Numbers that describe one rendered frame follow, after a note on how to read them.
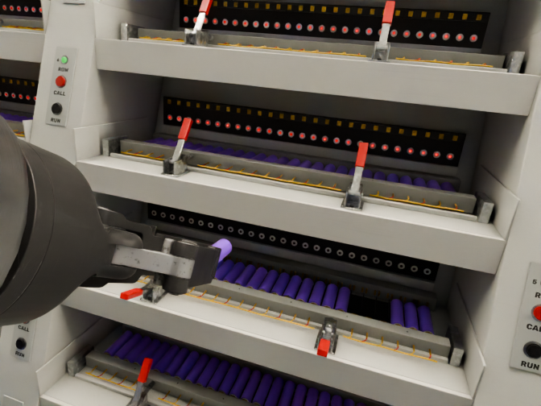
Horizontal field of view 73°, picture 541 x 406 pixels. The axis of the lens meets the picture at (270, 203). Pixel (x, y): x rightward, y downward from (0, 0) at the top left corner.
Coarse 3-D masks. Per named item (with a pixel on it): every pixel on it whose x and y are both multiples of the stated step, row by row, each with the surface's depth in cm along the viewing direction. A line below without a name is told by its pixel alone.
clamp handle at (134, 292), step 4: (152, 280) 55; (152, 284) 55; (136, 288) 52; (140, 288) 53; (144, 288) 53; (148, 288) 54; (152, 288) 55; (124, 292) 49; (128, 292) 49; (132, 292) 50; (136, 292) 50; (140, 292) 51; (120, 296) 49; (124, 296) 49; (128, 296) 49; (132, 296) 50; (136, 296) 51
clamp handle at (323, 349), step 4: (328, 328) 48; (324, 332) 49; (328, 332) 49; (324, 336) 47; (328, 336) 48; (320, 340) 45; (324, 340) 45; (328, 340) 46; (320, 344) 44; (324, 344) 44; (328, 344) 44; (320, 348) 42; (324, 348) 43; (328, 348) 44; (320, 352) 42; (324, 352) 42; (324, 356) 42
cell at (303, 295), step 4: (304, 280) 61; (308, 280) 61; (304, 284) 60; (308, 284) 60; (312, 284) 61; (300, 288) 59; (304, 288) 59; (308, 288) 59; (300, 292) 58; (304, 292) 58; (308, 292) 58; (296, 296) 57; (300, 296) 56; (304, 296) 57; (308, 296) 58; (304, 300) 56
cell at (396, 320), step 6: (396, 300) 58; (390, 306) 58; (396, 306) 56; (402, 306) 57; (390, 312) 56; (396, 312) 55; (402, 312) 55; (390, 318) 55; (396, 318) 54; (402, 318) 54; (402, 324) 53
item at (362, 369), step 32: (160, 224) 73; (288, 256) 66; (320, 256) 65; (96, 288) 57; (128, 288) 58; (128, 320) 56; (160, 320) 54; (192, 320) 52; (224, 320) 53; (256, 320) 53; (448, 320) 58; (224, 352) 52; (256, 352) 51; (288, 352) 49; (352, 352) 49; (384, 352) 49; (480, 352) 44; (352, 384) 48; (384, 384) 46; (416, 384) 45; (448, 384) 45
